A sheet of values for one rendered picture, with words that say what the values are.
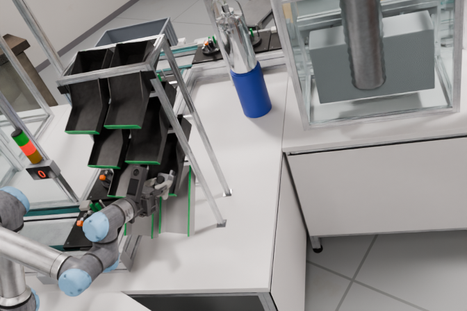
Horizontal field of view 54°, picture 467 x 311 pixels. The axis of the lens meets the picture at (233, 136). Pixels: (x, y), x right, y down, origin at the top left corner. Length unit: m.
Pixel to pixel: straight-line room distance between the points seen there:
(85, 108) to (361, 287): 1.74
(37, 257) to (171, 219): 0.58
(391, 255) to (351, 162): 0.73
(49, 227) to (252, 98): 1.14
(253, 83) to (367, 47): 0.61
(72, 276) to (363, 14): 1.37
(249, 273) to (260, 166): 0.56
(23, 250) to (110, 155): 0.43
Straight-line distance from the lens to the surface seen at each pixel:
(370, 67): 2.01
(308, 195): 2.40
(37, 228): 2.35
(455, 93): 2.17
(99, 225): 1.39
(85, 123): 1.59
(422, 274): 2.70
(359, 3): 1.87
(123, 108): 1.53
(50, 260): 1.42
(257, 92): 2.30
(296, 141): 2.18
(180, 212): 1.79
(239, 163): 2.16
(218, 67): 2.78
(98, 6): 6.83
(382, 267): 2.72
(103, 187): 2.23
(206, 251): 1.88
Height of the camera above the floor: 2.28
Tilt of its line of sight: 38 degrees down
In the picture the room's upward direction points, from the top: 20 degrees counter-clockwise
